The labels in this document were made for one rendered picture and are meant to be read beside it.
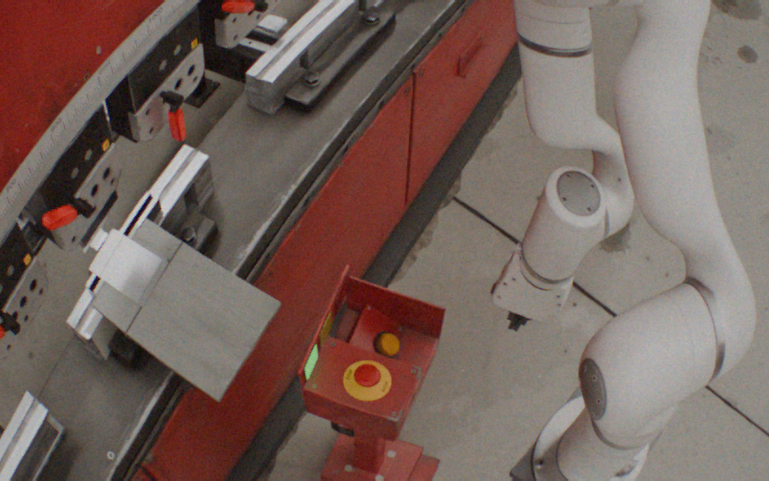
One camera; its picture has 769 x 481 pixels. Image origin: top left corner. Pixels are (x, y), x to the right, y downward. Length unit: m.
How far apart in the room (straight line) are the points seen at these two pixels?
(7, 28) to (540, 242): 0.72
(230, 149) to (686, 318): 0.96
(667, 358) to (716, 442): 1.66
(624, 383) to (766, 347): 1.90
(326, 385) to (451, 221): 1.15
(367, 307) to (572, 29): 0.76
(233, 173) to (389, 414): 0.46
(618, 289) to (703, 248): 1.70
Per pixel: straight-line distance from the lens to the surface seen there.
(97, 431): 1.30
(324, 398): 1.37
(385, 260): 2.32
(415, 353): 1.48
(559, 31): 0.85
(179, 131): 1.14
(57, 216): 0.96
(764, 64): 3.57
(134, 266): 1.25
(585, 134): 0.93
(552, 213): 0.97
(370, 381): 1.34
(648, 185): 0.71
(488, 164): 2.56
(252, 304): 1.19
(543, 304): 1.15
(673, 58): 0.70
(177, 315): 1.19
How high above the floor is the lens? 2.04
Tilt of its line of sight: 58 degrees down
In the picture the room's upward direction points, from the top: 3 degrees clockwise
